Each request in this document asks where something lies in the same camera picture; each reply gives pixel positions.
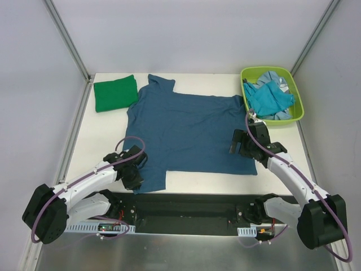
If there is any dark blue t shirt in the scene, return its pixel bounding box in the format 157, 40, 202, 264
123, 75, 257, 194

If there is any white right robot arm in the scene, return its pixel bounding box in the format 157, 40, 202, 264
230, 122, 347, 249

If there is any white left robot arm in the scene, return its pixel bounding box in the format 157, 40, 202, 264
22, 145, 148, 244

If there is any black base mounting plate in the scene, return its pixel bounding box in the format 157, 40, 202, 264
104, 193, 281, 236

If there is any teal t shirt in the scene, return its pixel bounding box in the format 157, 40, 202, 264
243, 81, 296, 120

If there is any lime green plastic basket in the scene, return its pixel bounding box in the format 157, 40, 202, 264
240, 66, 304, 126

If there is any folded green t shirt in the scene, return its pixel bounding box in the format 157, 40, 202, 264
94, 75, 139, 113

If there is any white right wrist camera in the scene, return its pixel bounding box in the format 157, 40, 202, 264
248, 112, 266, 125

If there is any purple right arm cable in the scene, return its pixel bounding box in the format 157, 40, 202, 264
238, 111, 354, 262

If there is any front aluminium frame rail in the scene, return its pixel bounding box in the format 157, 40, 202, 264
35, 197, 342, 228

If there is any left white cable duct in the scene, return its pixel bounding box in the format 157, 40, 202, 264
64, 221, 135, 234

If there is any white cable duct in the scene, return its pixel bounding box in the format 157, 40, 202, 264
237, 226, 257, 238
64, 221, 135, 234

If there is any right white cable duct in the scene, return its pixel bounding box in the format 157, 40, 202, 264
237, 226, 257, 238

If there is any right aluminium frame post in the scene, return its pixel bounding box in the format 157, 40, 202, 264
290, 0, 342, 76

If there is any aluminium frame post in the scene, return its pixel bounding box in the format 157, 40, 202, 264
290, 0, 342, 76
42, 0, 91, 82

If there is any left aluminium frame post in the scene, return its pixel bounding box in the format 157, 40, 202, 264
42, 0, 91, 82

